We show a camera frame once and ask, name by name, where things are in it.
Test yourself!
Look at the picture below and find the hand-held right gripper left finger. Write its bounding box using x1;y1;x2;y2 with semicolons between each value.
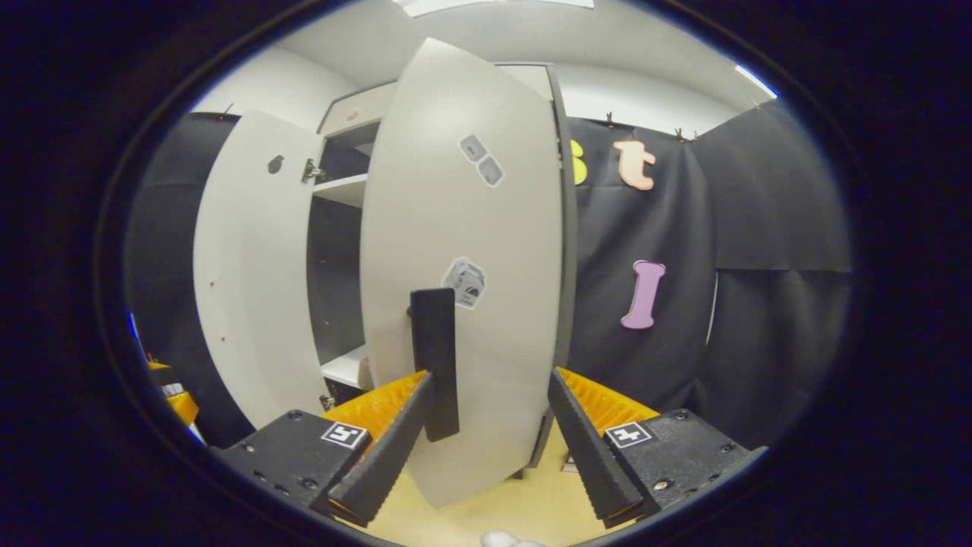
220;370;435;526

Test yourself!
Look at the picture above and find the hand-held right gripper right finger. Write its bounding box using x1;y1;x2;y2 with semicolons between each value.
548;367;753;529

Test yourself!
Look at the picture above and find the light grey shoe cabinet door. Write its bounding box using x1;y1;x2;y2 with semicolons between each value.
194;109;330;431
358;38;567;508

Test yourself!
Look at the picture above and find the light grey shoe cabinet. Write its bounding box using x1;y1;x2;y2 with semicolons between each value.
194;38;580;508

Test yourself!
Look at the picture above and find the white cabinet shelf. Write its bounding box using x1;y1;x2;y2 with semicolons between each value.
311;173;370;208
320;346;374;390

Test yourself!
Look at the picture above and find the black backdrop cloth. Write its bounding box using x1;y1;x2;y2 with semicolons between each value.
121;99;853;451

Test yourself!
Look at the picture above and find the ceiling light panel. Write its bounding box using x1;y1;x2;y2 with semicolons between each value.
733;65;780;100

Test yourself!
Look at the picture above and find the black door handle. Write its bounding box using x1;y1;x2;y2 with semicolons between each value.
409;287;462;443

